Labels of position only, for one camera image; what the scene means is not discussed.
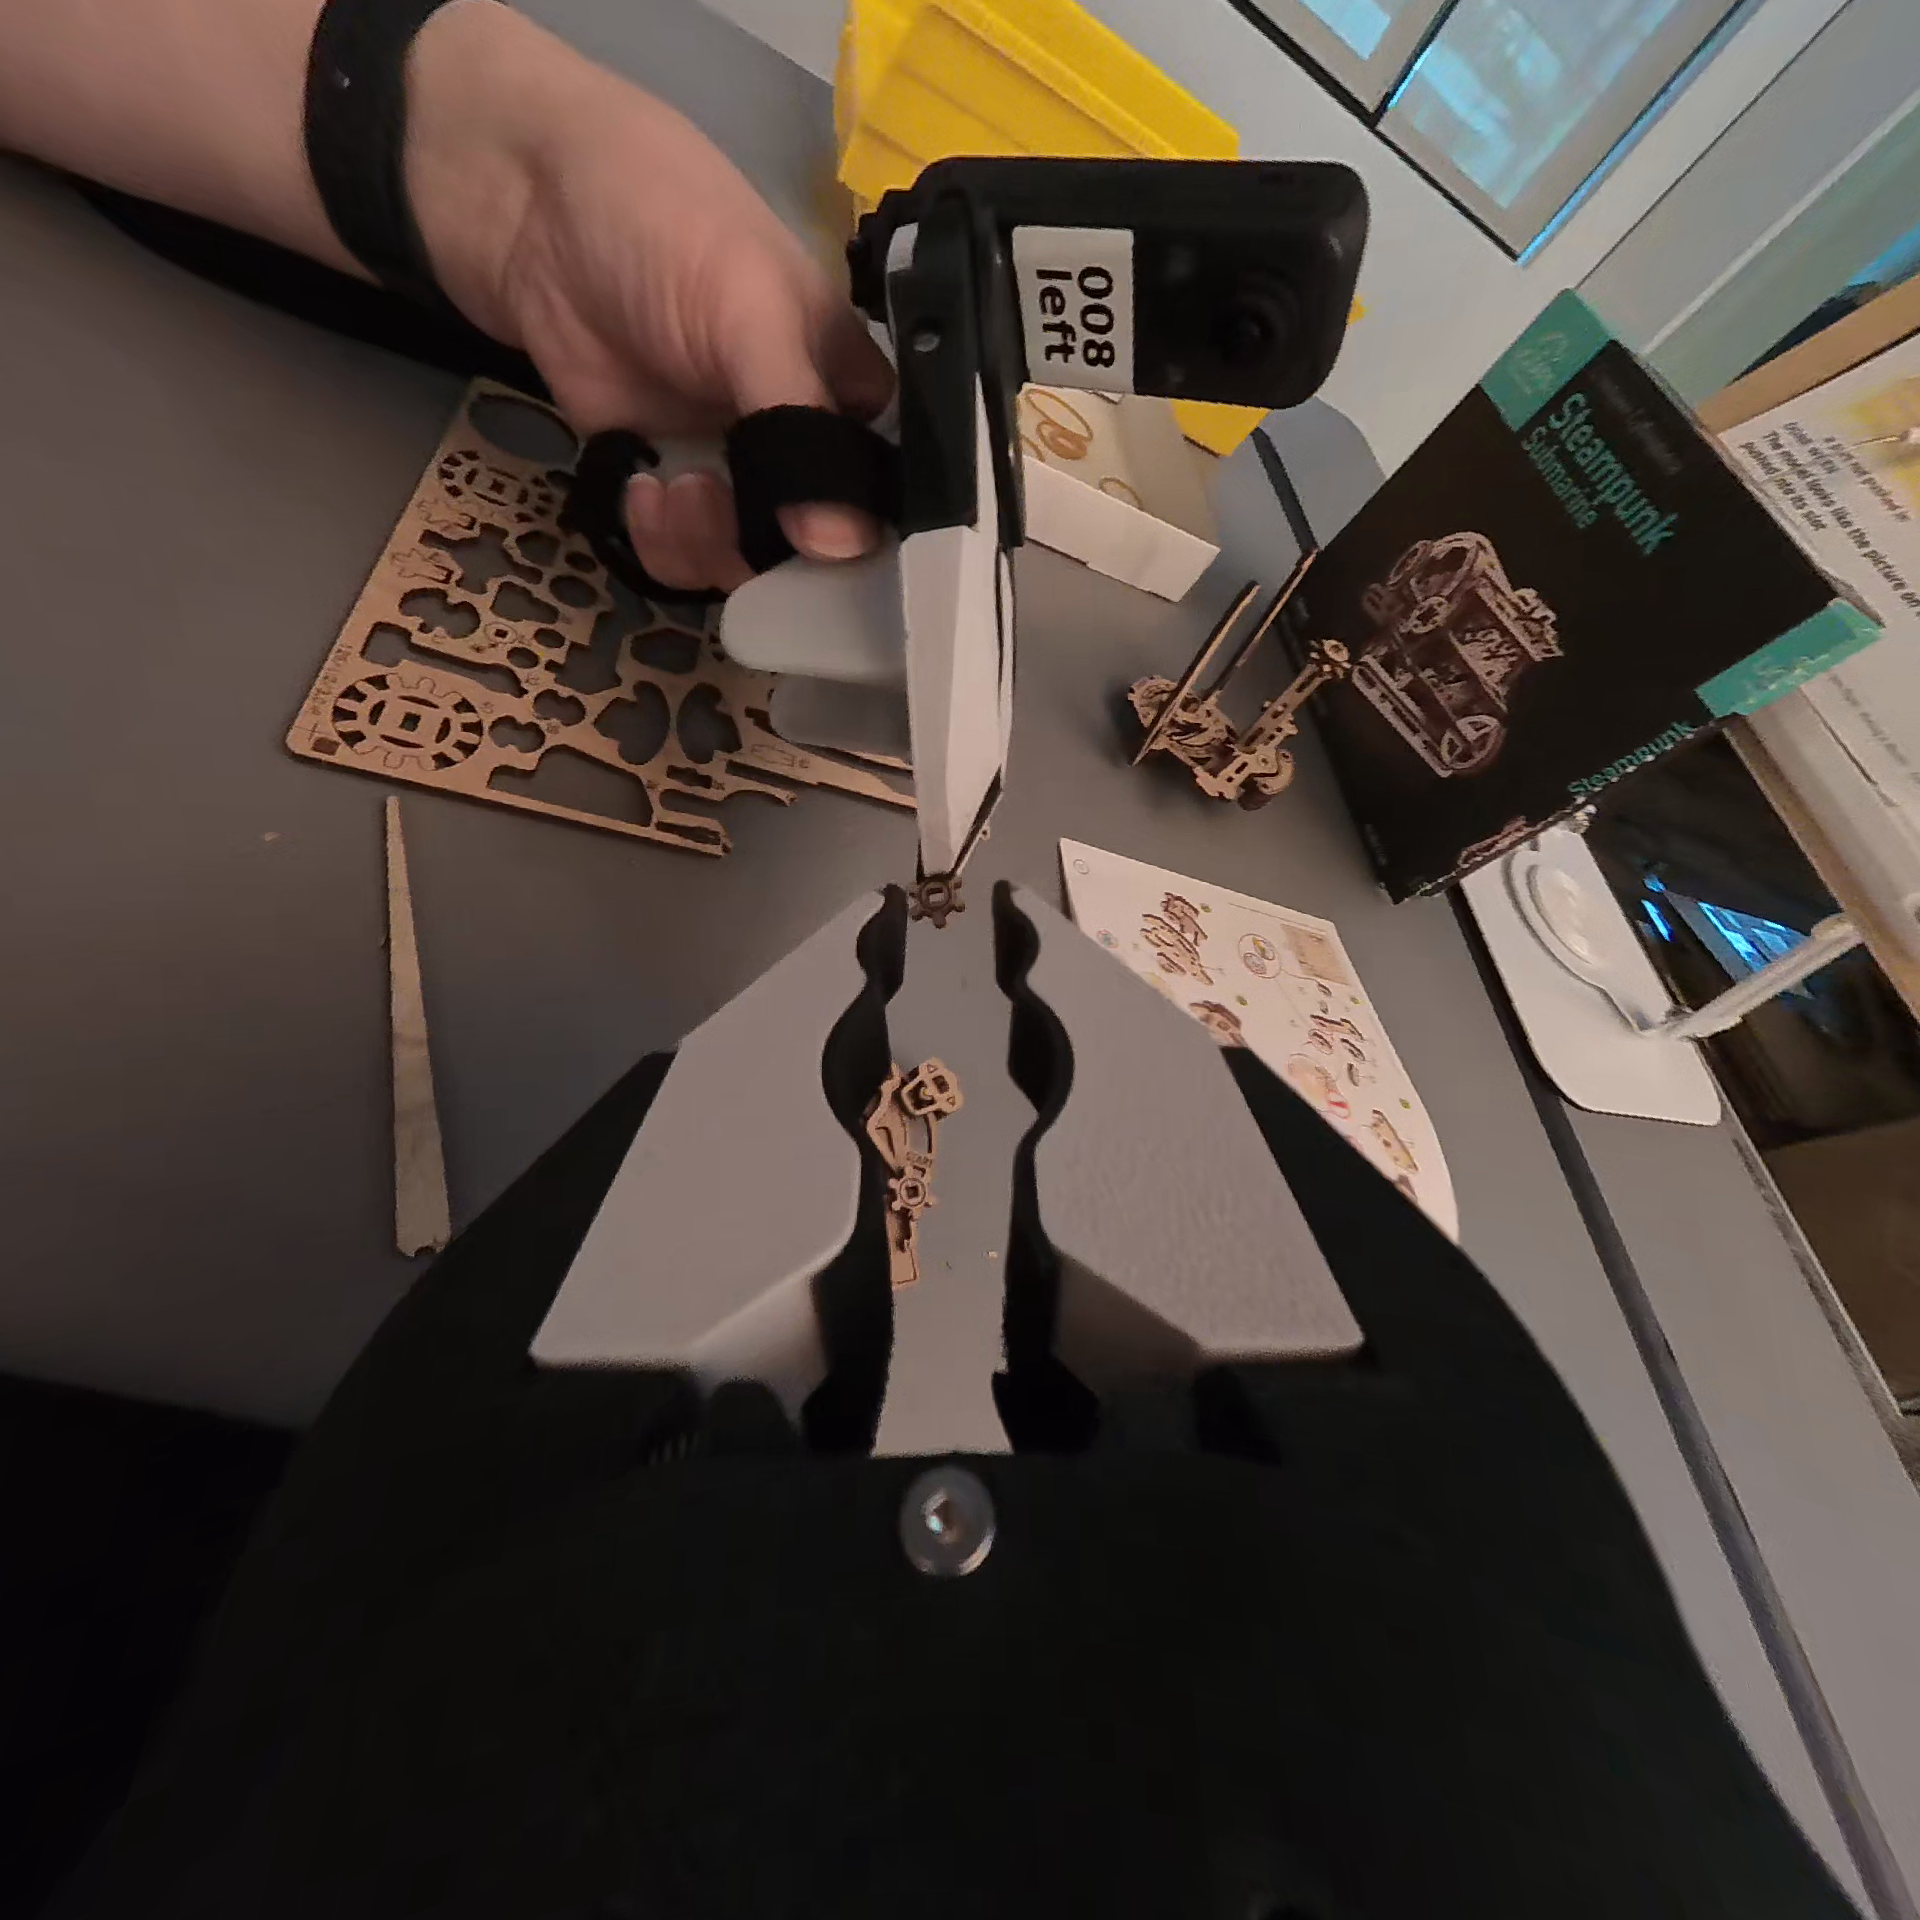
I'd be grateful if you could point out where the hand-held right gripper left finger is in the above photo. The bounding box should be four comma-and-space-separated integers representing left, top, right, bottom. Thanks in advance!
528, 884, 914, 1455

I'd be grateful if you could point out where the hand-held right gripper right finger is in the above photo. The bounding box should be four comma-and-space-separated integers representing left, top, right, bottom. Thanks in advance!
991, 878, 1368, 1455

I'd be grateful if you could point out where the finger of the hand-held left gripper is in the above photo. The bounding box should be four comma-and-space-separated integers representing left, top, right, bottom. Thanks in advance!
961, 541, 1028, 884
897, 525, 1008, 888

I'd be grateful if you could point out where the small wooden model assembly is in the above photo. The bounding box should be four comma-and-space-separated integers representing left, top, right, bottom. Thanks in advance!
859, 1056, 970, 1291

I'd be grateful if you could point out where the person's left forearm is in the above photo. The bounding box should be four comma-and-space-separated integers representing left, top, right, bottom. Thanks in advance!
0, 0, 362, 273

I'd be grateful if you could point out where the partly built wooden model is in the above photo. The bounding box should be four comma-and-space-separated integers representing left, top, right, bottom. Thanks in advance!
1124, 546, 1357, 813

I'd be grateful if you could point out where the laser-cut plywood parts sheet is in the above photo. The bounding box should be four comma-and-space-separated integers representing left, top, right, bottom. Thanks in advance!
285, 379, 921, 860

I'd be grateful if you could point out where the dark model kit box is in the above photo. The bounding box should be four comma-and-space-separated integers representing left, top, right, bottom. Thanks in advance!
1292, 288, 1890, 907

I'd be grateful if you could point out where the person's left hand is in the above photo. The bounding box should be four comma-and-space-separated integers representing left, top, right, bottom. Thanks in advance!
405, 26, 902, 599

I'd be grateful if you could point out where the white printed card box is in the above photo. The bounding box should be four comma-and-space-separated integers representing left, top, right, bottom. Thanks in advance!
1008, 383, 1220, 607

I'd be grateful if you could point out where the open instruction booklet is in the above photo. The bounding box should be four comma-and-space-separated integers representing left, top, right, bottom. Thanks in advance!
1058, 836, 1461, 1244

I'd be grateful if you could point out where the yellow plastic box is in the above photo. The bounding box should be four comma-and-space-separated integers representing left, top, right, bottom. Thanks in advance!
832, 0, 1371, 452

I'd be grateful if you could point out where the tapered wooden stick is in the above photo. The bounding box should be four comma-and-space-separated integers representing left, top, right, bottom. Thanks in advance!
382, 794, 452, 1261

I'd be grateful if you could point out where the window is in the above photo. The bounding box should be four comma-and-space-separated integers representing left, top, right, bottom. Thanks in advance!
1231, 0, 1862, 258

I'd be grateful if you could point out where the white stand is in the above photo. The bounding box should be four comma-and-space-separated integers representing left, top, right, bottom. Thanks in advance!
1459, 817, 1878, 1131

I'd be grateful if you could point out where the black glossy screen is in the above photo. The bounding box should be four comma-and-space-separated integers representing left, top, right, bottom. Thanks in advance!
1574, 717, 1920, 1158

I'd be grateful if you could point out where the printed info sheet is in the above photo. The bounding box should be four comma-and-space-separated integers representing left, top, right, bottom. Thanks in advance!
1695, 323, 1920, 933

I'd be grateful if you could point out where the black wristband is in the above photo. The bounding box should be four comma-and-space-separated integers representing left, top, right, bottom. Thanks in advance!
304, 0, 468, 302

